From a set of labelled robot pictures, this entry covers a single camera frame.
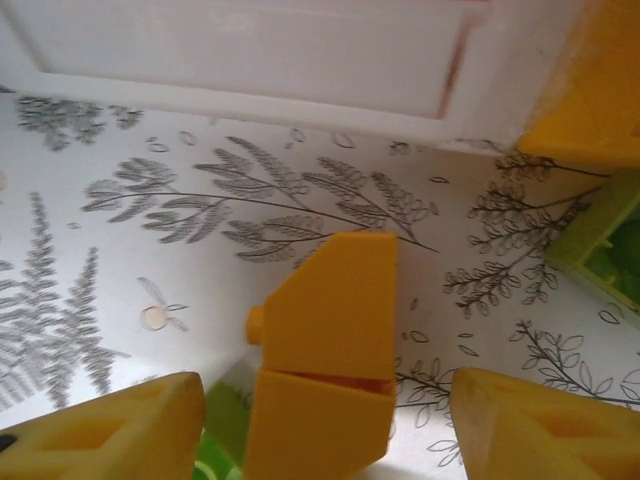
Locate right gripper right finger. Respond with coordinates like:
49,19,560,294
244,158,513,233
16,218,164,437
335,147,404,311
449,367,640,480

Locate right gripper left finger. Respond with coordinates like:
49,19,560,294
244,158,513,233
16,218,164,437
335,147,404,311
0,372,207,480

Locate orange sloped lego brick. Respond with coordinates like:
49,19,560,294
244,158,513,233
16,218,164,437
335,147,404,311
246,231,400,396

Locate green lego brick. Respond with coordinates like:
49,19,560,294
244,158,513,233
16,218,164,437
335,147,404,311
543,169,640,314
192,382,259,480

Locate yellow plastic bin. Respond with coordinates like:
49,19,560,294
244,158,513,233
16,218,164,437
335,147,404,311
514,0,640,176

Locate white plastic bin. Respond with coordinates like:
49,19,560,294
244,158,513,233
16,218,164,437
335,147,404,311
0,0,576,151

